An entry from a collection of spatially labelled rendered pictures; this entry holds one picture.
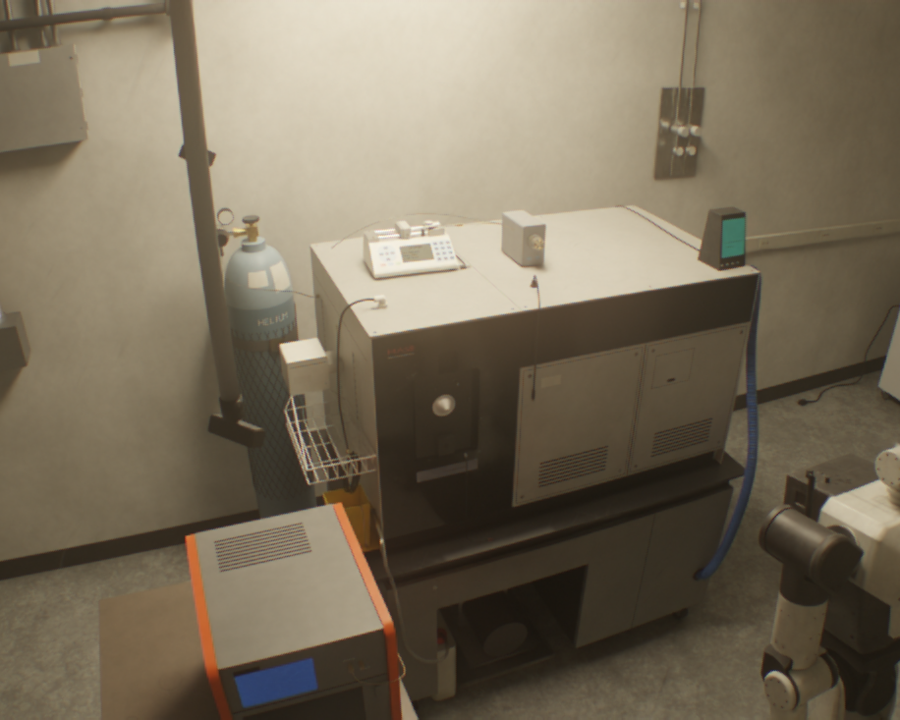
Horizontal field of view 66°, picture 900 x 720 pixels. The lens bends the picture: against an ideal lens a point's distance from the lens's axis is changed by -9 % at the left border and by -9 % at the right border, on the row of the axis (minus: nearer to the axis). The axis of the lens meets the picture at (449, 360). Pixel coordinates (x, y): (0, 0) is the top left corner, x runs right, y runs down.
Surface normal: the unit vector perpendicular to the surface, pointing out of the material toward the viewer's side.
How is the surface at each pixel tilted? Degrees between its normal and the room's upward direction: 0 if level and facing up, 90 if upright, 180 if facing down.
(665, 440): 90
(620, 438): 90
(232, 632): 0
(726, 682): 0
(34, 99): 90
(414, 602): 90
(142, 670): 0
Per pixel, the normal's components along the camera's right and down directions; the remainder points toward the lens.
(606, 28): 0.36, 0.44
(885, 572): -0.39, 0.20
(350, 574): 0.00, -0.88
